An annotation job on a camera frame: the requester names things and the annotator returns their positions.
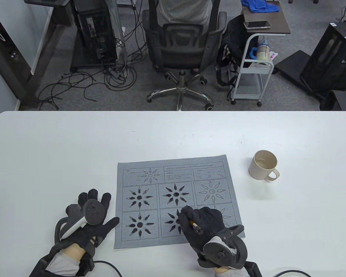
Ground person's left hand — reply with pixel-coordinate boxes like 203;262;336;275
54;189;120;256

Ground person's right hand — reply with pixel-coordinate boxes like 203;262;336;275
179;205;243;261

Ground brown handled Chinese brush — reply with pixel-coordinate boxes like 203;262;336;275
189;220;204;235

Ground grey water writing practice cloth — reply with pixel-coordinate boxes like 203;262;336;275
113;155;246;250

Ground person's left forearm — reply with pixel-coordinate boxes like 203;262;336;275
48;245;86;274

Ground blue cloth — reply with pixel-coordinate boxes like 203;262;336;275
241;0;280;13

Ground dark grey handheld controller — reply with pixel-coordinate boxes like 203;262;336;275
54;200;106;241
198;225;248;269

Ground beige mug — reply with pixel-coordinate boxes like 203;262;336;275
249;150;280;181

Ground black mesh office chair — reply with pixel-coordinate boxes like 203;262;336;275
141;0;227;111

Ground white drinking bottle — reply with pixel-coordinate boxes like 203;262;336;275
249;40;271;61

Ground black flat base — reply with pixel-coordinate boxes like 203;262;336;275
274;50;310;85

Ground black backpack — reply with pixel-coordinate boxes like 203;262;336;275
216;14;260;87

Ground black computer tower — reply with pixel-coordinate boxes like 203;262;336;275
74;0;118;65

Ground dark smartphone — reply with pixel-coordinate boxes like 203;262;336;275
244;21;271;30

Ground black open computer case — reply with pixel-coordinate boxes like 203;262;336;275
300;22;346;93

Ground dark desk with white panel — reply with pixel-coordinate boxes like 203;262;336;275
24;0;72;75

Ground white cart brown top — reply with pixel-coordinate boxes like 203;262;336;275
231;1;292;107

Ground black cable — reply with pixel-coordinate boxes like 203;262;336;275
274;269;311;277
95;260;122;277

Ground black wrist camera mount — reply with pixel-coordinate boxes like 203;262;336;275
29;248;96;277
244;261;263;277

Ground tangle of black cables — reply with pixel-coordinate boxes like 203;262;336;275
36;0;149;111

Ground dark vertical post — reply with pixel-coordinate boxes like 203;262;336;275
0;4;38;106

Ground aluminium frame post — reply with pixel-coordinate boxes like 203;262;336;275
106;0;128;62

